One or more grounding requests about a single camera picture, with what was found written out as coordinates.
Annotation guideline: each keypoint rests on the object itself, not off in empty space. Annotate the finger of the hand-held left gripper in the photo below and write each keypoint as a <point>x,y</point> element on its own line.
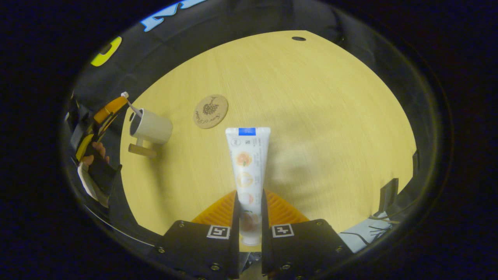
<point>107,124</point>
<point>109,107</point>

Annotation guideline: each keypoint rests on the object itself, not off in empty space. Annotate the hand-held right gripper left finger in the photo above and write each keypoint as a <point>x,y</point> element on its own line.
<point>235,249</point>

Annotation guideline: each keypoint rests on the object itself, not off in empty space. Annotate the light wooden desktop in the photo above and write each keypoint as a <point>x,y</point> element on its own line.
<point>311,116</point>

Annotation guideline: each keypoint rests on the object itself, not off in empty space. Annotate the black backdrop cloth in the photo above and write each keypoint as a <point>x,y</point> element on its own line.
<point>233,19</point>

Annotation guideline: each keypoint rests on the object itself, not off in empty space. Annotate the white toothpaste tube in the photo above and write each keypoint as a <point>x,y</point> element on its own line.
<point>249,155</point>

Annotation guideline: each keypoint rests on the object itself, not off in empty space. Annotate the round wooden coaster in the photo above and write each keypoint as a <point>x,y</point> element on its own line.
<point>210,111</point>

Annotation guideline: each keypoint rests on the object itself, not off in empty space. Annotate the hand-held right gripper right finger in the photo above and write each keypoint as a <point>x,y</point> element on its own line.
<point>265,252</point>

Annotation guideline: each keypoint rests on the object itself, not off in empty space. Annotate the white toothbrush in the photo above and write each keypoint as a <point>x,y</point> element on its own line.
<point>130,103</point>

